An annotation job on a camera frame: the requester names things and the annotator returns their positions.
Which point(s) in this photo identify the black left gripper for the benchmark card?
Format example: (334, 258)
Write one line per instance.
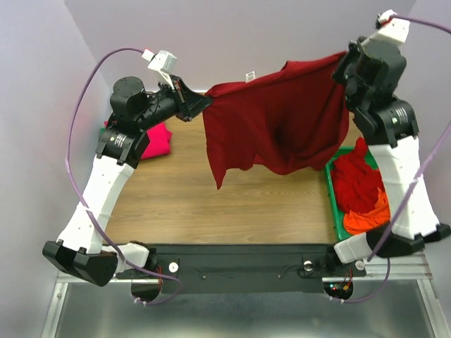
(189, 103)

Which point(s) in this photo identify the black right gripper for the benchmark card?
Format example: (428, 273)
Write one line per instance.
(344, 70)

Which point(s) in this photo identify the dark red t-shirt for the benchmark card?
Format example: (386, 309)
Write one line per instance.
(286, 121)

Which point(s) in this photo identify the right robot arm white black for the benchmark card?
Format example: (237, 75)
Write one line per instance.
(392, 136)

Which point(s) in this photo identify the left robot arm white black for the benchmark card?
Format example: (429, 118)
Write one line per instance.
(79, 250)

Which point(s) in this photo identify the folded pink t-shirt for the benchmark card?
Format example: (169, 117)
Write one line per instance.
(158, 141)

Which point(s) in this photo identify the red t-shirt in bin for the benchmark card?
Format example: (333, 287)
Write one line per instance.
(356, 184)

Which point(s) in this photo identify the orange t-shirt in bin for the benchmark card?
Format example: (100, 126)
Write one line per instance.
(357, 223)

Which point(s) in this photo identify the green plastic bin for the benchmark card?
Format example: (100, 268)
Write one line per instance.
(338, 215)

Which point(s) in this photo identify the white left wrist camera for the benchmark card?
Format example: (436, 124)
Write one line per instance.
(162, 63)

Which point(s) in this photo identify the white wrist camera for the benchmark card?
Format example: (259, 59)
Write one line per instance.
(390, 29)
(162, 63)

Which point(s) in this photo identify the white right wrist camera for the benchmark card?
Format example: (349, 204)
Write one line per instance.
(390, 29)

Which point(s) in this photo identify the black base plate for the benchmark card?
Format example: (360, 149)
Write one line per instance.
(247, 268)

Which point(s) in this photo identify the aluminium frame rail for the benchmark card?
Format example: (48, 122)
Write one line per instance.
(414, 267)

